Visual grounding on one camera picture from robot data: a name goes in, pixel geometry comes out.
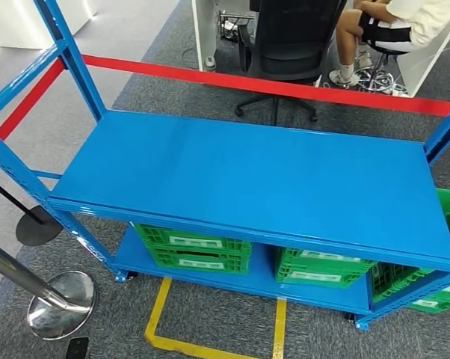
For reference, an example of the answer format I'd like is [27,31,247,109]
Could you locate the blue metal shelf rack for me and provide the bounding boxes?
[0,0,450,332]

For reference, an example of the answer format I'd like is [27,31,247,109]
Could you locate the long red barrier belt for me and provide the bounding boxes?
[81,53,450,118]

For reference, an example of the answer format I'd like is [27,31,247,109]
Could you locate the black and white power strip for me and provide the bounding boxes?
[220,14,241,40]

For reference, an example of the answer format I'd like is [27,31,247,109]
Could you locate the black office chair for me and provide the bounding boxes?
[234,0,348,126]

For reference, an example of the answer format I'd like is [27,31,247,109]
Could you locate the chrome stool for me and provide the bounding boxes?
[355,42,409,95]

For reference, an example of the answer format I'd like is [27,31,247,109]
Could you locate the chrome stanchion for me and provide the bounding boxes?
[0,237,98,342]

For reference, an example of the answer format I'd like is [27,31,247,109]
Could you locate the black stanchion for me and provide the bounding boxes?
[0,173,64,248]

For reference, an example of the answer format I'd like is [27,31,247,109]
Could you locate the short red barrier belt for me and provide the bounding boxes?
[0,58,67,162]

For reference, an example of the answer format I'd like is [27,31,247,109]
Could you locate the person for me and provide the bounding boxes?
[329,0,450,89]

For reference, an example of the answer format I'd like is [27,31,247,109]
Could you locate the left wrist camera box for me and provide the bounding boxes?
[65,337,90,359]

